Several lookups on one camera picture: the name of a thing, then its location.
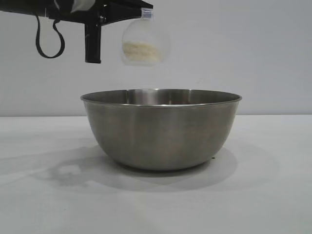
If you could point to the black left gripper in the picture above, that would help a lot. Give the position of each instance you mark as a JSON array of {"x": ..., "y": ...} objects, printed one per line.
[{"x": 92, "y": 41}]

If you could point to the translucent plastic measuring cup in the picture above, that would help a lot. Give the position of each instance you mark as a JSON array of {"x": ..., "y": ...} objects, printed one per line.
[{"x": 146, "y": 31}]

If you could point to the white rice grains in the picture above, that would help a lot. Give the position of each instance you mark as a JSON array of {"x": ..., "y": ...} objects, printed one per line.
[{"x": 143, "y": 51}]

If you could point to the stainless steel mixing bowl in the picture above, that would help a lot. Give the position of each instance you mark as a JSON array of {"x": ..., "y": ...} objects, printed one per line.
[{"x": 161, "y": 131}]

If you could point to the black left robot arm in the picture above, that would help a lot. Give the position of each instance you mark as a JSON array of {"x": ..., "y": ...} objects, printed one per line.
[{"x": 19, "y": 5}]

